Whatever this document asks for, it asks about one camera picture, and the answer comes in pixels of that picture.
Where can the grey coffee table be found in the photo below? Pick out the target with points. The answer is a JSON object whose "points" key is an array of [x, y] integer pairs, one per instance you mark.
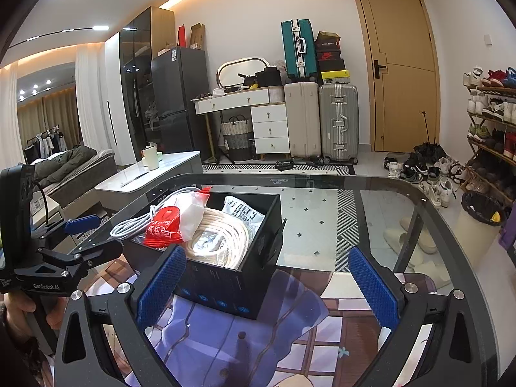
{"points": [[169, 169]]}

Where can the white medicine packet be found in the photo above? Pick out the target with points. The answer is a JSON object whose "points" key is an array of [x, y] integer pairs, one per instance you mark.
{"points": [[242, 209]]}

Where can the printed cartoon table mat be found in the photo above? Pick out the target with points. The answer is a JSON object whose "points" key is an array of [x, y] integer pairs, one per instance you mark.
{"points": [[282, 350]]}

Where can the flat cardboard carton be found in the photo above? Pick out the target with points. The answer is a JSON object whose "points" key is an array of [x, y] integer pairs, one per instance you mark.
{"points": [[197, 36]]}

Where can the pile of loose shoes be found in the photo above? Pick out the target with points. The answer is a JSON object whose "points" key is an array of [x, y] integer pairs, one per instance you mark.
{"points": [[439, 177]]}

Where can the black umbrella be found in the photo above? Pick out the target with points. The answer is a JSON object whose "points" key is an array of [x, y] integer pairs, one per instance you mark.
{"points": [[431, 151]]}

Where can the dark glass cabinet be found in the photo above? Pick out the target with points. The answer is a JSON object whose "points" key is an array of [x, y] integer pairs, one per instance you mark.
{"points": [[137, 88]]}

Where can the person's left forearm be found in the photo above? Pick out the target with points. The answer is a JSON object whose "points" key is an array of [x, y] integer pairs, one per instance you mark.
{"points": [[16, 354]]}

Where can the red packet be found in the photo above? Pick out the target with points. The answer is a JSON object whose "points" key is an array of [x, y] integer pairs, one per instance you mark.
{"points": [[161, 229]]}

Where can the woven laundry basket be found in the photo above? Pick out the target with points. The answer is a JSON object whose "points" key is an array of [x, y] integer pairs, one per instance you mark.
{"points": [[238, 137]]}

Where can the white vanity desk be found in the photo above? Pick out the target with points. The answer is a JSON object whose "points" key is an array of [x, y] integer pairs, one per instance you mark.
{"points": [[242, 96]]}

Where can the black bag trash bin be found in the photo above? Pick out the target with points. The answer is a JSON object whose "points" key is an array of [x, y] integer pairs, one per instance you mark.
{"points": [[475, 234]]}

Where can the black bag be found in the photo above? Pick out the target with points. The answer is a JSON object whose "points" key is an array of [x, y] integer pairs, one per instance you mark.
{"points": [[268, 77]]}

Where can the yellow black shoe box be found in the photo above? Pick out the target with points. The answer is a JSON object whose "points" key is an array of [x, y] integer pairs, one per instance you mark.
{"points": [[335, 77]]}

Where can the oval mirror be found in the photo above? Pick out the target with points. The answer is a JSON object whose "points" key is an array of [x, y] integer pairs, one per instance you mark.
{"points": [[242, 66]]}

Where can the person's left hand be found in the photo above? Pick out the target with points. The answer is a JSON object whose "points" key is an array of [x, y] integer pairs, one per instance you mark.
{"points": [[20, 308]]}

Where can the wooden door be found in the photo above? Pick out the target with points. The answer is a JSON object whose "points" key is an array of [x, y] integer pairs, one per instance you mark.
{"points": [[399, 28]]}

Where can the white wardrobe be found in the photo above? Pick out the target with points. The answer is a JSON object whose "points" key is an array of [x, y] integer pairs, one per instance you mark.
{"points": [[113, 88]]}

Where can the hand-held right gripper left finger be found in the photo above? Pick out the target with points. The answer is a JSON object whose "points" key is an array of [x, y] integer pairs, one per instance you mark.
{"points": [[161, 286]]}

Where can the dark grey refrigerator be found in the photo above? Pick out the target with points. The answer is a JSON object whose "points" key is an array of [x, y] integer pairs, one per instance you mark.
{"points": [[179, 96]]}

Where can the white stick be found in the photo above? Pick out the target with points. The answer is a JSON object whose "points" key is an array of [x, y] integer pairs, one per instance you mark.
{"points": [[135, 179]]}

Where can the teal suitcase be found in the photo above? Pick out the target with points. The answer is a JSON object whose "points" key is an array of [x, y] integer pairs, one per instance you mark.
{"points": [[298, 48]]}

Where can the black cardboard box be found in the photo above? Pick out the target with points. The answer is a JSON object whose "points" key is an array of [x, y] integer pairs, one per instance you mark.
{"points": [[225, 286]]}

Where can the red paper bag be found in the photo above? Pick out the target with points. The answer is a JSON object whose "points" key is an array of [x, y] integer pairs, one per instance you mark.
{"points": [[183, 37]]}

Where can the plain black shoe box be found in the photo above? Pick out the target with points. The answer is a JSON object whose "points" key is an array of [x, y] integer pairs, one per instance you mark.
{"points": [[331, 65]]}

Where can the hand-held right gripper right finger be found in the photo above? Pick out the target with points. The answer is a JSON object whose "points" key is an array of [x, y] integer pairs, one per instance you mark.
{"points": [[373, 286]]}

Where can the tan curtain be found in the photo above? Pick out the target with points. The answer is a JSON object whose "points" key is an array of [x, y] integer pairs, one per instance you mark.
{"points": [[60, 109]]}

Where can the wooden shoe rack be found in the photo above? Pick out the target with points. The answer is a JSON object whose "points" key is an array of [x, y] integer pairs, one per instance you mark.
{"points": [[496, 88]]}

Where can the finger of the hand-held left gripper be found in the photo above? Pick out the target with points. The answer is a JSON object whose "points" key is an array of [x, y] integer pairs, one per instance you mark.
{"points": [[96, 248], [82, 223]]}

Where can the brown lid shoe box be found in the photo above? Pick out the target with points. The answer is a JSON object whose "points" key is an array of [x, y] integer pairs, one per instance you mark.
{"points": [[328, 39]]}

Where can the silver suitcase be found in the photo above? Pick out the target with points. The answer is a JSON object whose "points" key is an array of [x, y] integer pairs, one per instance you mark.
{"points": [[338, 125]]}

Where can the beige suitcase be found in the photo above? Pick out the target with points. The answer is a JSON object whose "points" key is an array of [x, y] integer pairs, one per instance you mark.
{"points": [[302, 121]]}

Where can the black red logo shoe box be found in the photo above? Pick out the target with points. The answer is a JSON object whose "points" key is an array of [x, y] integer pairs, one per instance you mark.
{"points": [[330, 55]]}

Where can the clothes rack with garments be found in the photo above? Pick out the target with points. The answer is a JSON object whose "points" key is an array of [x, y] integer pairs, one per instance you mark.
{"points": [[46, 141]]}

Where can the white cup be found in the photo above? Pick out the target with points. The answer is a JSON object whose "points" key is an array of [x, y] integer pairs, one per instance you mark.
{"points": [[152, 159]]}

